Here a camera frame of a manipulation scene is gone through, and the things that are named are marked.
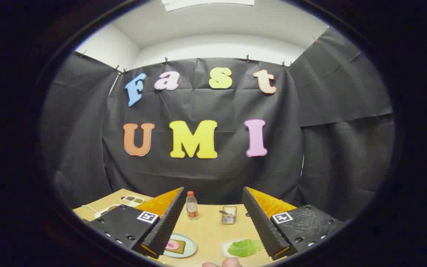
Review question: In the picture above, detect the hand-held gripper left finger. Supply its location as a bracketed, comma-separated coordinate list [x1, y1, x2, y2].
[87, 187, 186, 259]

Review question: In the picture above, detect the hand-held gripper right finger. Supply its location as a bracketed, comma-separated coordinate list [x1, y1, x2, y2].
[241, 187, 348, 260]

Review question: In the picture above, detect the green lettuce leaf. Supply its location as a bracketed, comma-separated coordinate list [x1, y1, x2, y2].
[228, 239, 264, 257]

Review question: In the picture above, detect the square brown bread slice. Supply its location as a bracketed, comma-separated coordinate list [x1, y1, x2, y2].
[167, 239, 186, 255]

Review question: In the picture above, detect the clear plastic water bottle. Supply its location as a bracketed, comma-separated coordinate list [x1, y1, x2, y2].
[186, 191, 199, 221]

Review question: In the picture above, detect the pale green round plate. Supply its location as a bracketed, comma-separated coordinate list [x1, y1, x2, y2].
[163, 233, 198, 258]

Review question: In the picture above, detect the white divided seasoning tray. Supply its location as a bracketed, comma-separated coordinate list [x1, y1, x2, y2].
[120, 195, 145, 208]

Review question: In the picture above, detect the white square plate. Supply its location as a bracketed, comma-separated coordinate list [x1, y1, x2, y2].
[220, 238, 264, 258]

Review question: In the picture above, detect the white toaster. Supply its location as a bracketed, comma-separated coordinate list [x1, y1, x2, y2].
[95, 204, 122, 218]

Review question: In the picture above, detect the ceiling light panel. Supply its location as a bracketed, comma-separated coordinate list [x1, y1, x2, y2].
[162, 0, 255, 12]

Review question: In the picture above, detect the metal wire utensil holder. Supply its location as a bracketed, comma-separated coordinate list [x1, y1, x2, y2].
[219, 206, 238, 225]

